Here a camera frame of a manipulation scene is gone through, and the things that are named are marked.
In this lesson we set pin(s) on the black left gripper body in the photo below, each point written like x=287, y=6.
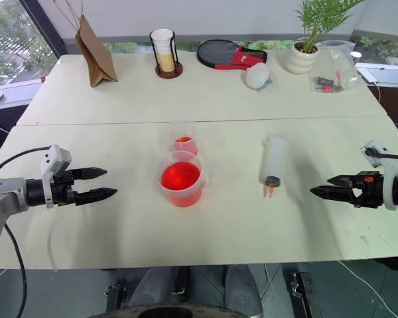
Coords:
x=63, y=190

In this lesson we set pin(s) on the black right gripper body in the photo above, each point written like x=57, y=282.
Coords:
x=368, y=190

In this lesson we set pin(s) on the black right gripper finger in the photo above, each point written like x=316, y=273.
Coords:
x=330, y=192
x=341, y=180

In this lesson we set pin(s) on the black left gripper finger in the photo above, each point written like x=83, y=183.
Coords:
x=96, y=195
x=88, y=173

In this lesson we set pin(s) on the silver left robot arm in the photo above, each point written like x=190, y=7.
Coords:
x=5, y=202

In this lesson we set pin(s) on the large clear plastic syringe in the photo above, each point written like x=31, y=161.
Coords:
x=272, y=159

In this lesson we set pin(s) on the large beaker red liquid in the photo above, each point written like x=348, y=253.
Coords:
x=180, y=180

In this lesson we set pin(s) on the small beaker red liquid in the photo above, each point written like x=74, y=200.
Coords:
x=182, y=139

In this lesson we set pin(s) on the cup stack in black holder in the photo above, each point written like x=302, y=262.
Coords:
x=169, y=68

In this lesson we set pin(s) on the clear plastic bag with parts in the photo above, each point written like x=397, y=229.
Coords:
x=335, y=66

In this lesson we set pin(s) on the white laptop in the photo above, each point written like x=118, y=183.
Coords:
x=383, y=73

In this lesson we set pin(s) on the brown paper bag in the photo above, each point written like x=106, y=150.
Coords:
x=94, y=49

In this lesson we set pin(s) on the white ribbed plant pot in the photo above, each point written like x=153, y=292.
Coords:
x=300, y=59

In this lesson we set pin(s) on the crumpled white mask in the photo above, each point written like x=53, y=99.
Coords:
x=257, y=76

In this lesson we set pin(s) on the dark rounded robot torso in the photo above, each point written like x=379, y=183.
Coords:
x=172, y=313

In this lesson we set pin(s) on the stack of white paper cups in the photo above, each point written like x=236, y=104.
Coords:
x=163, y=49

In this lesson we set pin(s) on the green palm plant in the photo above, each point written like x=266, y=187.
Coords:
x=318, y=16

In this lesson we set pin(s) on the black red paddle case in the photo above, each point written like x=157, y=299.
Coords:
x=225, y=54

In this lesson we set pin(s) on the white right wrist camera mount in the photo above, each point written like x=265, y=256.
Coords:
x=383, y=165

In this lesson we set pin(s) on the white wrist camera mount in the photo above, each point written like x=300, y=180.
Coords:
x=383, y=165
x=53, y=162

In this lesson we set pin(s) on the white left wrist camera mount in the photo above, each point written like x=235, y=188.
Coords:
x=53, y=162

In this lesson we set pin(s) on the black table leg bracket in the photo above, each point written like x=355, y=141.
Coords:
x=305, y=293
x=117, y=293

